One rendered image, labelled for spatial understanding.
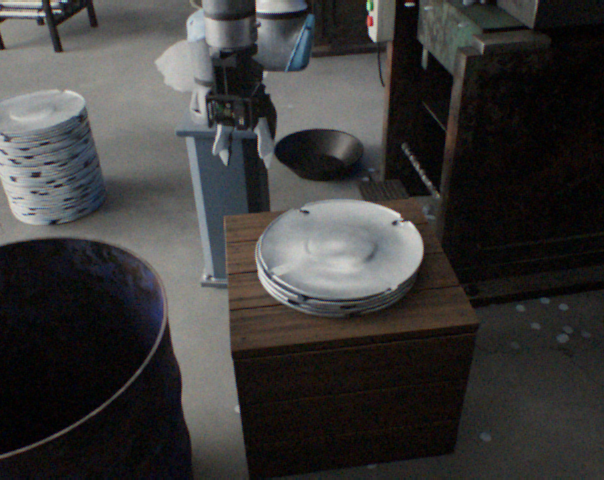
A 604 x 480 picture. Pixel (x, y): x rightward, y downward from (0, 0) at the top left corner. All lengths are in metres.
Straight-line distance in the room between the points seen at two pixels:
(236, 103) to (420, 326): 0.45
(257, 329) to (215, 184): 0.54
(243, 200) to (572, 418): 0.85
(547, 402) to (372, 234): 0.54
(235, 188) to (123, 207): 0.64
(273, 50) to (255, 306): 0.54
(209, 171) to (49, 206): 0.68
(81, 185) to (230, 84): 1.11
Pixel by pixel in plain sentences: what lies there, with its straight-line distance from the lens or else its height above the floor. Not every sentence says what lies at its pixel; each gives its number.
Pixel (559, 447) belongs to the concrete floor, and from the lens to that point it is 1.37.
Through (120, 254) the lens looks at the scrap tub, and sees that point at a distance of 1.02.
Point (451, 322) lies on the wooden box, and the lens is 1.03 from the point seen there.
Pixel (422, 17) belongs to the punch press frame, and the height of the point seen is 0.56.
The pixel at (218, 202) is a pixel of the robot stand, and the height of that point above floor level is 0.26.
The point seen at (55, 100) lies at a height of 0.31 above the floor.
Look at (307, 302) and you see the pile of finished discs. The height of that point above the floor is 0.38.
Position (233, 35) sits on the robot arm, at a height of 0.77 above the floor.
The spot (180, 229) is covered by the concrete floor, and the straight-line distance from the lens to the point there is 1.87.
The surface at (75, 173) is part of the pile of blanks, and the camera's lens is 1.96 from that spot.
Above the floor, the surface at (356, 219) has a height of 0.39.
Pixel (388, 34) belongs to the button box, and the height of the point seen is 0.51.
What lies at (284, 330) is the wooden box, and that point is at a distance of 1.00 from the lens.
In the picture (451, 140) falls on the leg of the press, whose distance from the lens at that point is 1.38.
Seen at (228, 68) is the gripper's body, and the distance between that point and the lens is 0.93.
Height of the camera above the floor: 1.05
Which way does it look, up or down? 36 degrees down
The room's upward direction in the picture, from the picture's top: 2 degrees counter-clockwise
